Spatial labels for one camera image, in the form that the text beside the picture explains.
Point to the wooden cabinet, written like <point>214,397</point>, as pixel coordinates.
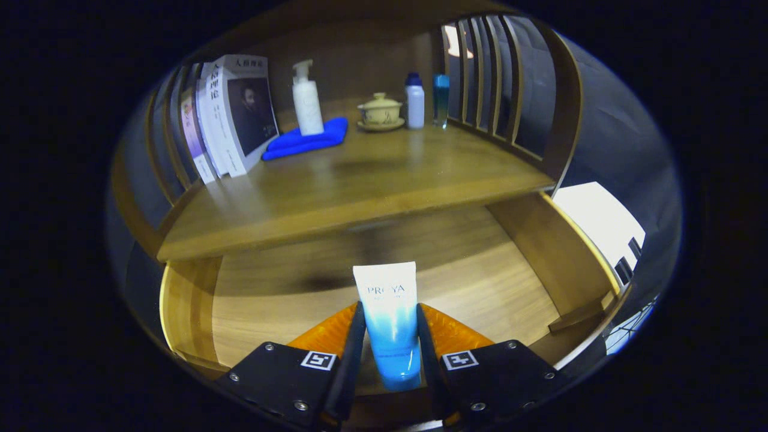
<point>360,66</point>

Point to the yellow lidded teacup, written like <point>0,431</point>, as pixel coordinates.
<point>380,111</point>

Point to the wooden countertop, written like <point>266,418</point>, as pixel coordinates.
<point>372,180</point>

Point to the thin white book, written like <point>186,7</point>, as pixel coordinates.
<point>206,123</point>

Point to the white grey appliance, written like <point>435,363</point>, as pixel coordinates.
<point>594,222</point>

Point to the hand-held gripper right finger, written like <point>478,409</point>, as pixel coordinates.
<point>429,372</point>

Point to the purple book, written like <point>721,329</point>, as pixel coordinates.
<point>195,135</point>

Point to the white bottle with blue cap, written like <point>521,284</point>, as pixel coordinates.
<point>415,105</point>

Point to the blue folded cloth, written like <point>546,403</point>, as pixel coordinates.
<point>300,143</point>

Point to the yellow saucer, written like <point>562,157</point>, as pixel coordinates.
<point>390,126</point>

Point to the wooden drawer with black knob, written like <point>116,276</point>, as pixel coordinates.
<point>288,318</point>

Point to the teal bottle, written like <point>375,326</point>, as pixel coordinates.
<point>441,99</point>

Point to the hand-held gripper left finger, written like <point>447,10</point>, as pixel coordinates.
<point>351,372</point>

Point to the white pump bottle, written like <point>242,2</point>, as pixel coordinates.
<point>309,108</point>

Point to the blue white cosmetic tube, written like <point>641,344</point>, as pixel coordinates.
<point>387,312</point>

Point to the white book with portrait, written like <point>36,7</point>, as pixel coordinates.
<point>252,114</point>

